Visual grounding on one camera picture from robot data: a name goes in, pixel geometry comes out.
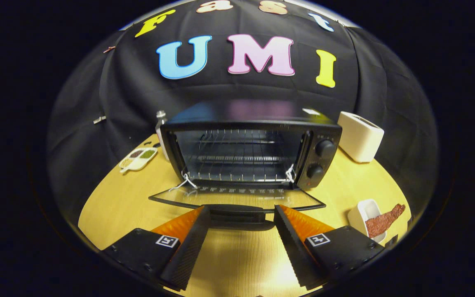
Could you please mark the copper cloth clip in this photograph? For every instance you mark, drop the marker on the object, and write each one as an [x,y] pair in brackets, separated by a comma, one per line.
[109,49]

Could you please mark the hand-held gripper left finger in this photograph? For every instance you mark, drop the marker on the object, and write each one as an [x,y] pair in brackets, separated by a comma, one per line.
[190,243]

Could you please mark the white divided spice dish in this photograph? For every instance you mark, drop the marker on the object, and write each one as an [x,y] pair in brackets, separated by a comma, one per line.
[137,159]

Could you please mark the black toaster oven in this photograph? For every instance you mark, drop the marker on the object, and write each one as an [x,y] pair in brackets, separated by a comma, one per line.
[254,111]

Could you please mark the silver cloth clip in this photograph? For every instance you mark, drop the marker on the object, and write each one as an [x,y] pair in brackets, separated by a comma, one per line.
[99,119]

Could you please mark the black backdrop cloth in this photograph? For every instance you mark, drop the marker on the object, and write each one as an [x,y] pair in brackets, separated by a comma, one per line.
[97,82]

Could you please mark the white pop-up toaster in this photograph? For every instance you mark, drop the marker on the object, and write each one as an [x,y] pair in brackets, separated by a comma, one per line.
[359,136]

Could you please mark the clear plastic bottle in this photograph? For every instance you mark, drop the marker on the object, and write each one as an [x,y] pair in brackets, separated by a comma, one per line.
[161,126]

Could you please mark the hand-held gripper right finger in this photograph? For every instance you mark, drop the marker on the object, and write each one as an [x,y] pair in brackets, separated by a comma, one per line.
[291,243]

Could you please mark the reddish brown meat strip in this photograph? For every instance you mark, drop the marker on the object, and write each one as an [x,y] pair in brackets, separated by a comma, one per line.
[382,222]

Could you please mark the small white ribbed dish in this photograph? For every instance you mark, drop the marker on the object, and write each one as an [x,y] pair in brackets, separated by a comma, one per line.
[360,214]

